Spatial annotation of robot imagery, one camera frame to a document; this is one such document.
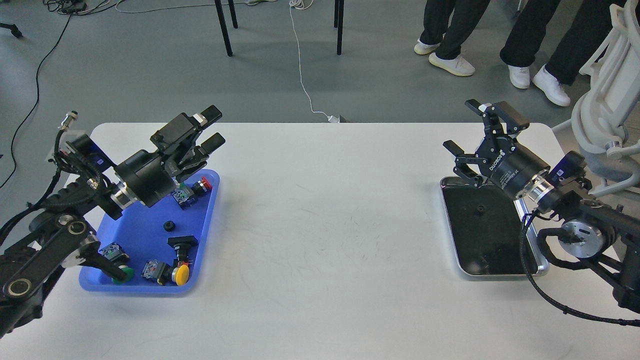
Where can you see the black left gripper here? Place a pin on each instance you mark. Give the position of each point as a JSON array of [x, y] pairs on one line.
[[150, 176]]

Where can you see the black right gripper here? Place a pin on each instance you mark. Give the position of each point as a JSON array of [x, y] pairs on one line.
[[500, 159]]

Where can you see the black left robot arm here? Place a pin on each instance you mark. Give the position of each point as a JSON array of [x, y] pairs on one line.
[[85, 178]]

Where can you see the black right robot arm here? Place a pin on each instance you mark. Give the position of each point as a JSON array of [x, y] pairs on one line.
[[593, 235]]

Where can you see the silver metal tray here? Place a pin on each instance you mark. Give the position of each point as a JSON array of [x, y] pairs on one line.
[[487, 248]]

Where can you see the blue plastic tray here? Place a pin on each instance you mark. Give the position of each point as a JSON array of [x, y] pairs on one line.
[[140, 233]]

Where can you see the black square push button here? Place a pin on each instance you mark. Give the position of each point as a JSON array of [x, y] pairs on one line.
[[181, 245]]

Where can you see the person white shoes dark trousers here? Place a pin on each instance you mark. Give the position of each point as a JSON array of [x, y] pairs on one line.
[[446, 25]]

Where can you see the red push button switch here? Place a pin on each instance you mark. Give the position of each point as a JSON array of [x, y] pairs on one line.
[[186, 195]]

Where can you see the green push button switch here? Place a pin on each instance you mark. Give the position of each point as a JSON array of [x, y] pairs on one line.
[[116, 254]]

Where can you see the yellow push button switch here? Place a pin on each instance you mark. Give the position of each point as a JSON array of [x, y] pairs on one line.
[[162, 273]]

